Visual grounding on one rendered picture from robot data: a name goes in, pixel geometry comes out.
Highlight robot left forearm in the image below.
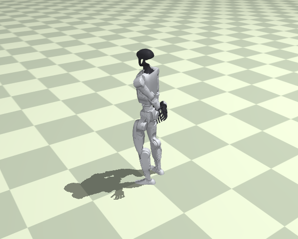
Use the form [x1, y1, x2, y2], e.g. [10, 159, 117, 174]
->
[147, 98, 167, 111]

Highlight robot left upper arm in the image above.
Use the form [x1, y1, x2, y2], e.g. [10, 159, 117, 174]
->
[133, 76, 155, 101]

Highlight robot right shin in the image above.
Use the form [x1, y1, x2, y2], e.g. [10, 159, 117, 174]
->
[150, 138, 162, 171]

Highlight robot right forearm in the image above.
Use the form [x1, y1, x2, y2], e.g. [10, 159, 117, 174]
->
[155, 90, 159, 109]

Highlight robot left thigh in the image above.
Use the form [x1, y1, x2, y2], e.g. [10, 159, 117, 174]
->
[133, 116, 151, 157]

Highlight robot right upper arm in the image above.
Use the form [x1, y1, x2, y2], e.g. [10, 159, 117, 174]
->
[153, 67, 159, 91]

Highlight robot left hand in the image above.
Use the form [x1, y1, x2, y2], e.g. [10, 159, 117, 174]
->
[158, 101, 167, 121]

